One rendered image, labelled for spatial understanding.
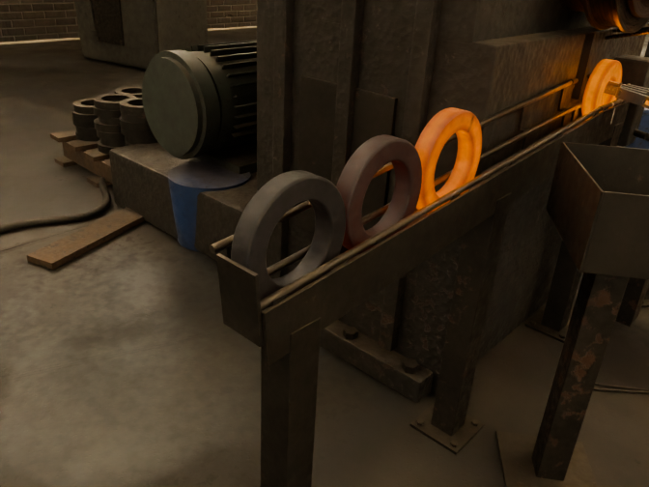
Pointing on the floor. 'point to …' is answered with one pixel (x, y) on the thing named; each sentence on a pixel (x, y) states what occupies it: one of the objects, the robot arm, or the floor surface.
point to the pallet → (103, 130)
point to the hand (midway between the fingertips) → (605, 86)
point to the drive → (194, 136)
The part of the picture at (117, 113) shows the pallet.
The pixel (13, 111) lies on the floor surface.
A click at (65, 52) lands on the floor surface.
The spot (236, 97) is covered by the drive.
